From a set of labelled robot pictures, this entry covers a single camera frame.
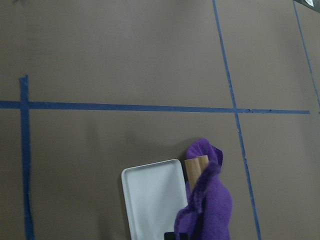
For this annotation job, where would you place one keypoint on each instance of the purple microfiber towel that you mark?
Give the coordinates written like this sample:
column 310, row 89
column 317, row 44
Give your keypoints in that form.
column 208, row 212

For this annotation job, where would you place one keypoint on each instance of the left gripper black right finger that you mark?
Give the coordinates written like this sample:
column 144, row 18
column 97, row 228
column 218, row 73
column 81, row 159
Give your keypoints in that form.
column 183, row 236

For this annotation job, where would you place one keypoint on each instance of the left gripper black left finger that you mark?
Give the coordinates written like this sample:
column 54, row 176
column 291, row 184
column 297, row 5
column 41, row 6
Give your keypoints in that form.
column 169, row 236

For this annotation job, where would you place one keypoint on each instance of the white rack base tray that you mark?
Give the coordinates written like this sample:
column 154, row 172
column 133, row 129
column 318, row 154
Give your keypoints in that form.
column 153, row 193

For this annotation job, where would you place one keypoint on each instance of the wooden rack rod front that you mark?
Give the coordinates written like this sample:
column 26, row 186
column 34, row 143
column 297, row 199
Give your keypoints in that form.
column 194, row 169

